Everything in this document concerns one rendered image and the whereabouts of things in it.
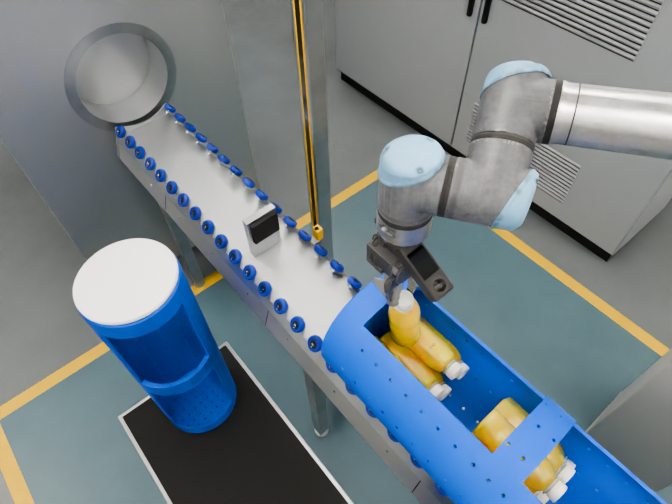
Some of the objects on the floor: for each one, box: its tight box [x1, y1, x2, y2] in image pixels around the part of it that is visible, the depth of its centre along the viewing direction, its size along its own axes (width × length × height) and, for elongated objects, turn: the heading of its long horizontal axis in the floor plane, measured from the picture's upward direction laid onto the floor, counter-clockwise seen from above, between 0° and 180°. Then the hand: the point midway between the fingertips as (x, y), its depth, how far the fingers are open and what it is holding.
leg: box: [158, 203, 206, 288], centre depth 234 cm, size 6×6×63 cm
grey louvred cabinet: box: [335, 0, 672, 262], centre depth 262 cm, size 54×215×145 cm, turn 41°
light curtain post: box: [291, 0, 333, 261], centre depth 181 cm, size 6×6×170 cm
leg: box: [303, 369, 329, 437], centre depth 188 cm, size 6×6×63 cm
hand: (403, 298), depth 99 cm, fingers closed on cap, 4 cm apart
